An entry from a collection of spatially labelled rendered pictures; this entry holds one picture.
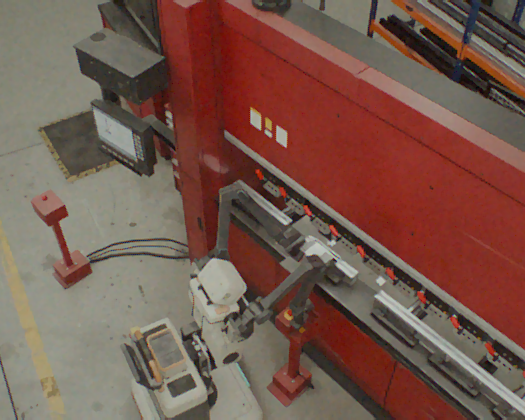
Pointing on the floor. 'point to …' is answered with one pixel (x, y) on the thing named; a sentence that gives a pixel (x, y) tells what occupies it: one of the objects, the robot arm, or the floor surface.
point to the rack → (452, 43)
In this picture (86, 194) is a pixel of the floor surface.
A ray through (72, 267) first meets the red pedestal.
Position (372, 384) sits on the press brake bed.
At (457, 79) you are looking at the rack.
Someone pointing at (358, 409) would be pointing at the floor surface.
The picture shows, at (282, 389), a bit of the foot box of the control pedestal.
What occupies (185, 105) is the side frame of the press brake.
